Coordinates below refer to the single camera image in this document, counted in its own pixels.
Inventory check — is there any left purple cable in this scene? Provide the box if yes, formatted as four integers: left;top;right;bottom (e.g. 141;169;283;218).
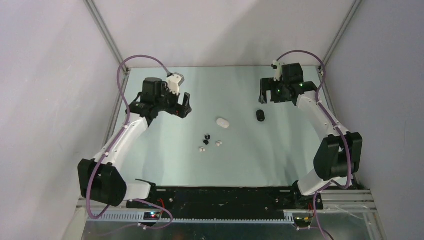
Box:
85;54;174;231

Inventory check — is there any black earbud charging case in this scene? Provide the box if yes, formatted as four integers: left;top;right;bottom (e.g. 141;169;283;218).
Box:
256;109;266;122

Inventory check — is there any left controller board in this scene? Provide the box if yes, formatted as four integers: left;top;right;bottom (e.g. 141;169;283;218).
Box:
143;211;162;221

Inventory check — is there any purple cable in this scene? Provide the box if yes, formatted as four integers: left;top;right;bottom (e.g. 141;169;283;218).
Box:
276;50;355;240
85;54;174;231

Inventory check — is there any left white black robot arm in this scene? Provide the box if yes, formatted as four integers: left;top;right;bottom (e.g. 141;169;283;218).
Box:
77;73;192;208

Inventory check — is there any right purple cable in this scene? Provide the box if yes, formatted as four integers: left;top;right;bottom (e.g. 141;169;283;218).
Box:
276;50;355;240

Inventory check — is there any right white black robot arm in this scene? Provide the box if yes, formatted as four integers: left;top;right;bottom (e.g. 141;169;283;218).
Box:
258;60;363;209

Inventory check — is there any right controller board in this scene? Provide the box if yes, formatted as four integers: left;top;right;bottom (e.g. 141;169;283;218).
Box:
293;216;315;229

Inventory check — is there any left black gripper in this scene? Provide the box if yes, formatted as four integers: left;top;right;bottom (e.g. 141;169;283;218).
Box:
154;82;191;119

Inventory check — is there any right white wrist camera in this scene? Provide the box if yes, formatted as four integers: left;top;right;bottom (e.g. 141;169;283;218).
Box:
271;60;285;82

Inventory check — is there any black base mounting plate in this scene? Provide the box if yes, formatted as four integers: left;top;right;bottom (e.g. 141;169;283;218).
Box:
146;186;324;221

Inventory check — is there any aluminium frame rail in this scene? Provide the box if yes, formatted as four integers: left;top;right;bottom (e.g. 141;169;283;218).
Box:
101;186;377;224

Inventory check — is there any white earbud charging case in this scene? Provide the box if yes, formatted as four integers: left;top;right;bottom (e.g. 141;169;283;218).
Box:
216;117;230;129

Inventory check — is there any controller board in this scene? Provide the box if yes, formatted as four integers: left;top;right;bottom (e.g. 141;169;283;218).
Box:
143;211;162;221
293;216;315;229

